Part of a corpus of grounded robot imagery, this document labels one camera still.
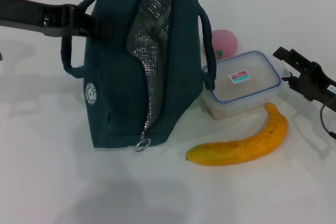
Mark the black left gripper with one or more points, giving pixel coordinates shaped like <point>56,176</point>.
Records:
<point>31,14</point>

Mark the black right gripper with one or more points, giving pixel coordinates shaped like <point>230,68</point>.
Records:
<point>315,82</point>

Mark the dark teal insulated lunch bag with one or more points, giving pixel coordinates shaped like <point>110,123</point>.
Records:
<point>118,85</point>

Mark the pink toy peach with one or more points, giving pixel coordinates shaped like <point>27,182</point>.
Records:
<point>225,43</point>

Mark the yellow banana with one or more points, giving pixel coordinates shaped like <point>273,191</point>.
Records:
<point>252,148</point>

